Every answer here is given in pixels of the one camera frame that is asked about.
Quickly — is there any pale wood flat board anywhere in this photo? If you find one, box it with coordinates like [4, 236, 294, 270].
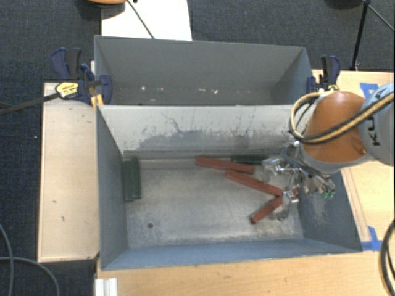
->
[36, 81, 101, 263]

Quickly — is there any red-brown flat block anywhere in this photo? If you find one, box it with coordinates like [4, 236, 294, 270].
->
[249, 189, 299, 225]
[224, 168, 285, 197]
[195, 155, 257, 176]

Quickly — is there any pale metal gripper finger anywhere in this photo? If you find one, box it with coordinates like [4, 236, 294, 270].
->
[275, 189, 301, 222]
[261, 157, 289, 181]

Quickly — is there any grey metal bin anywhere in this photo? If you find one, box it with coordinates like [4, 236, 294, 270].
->
[93, 35, 364, 271]

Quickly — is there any dark green flat block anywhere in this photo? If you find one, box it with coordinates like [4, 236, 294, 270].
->
[123, 160, 136, 203]
[230, 154, 270, 166]

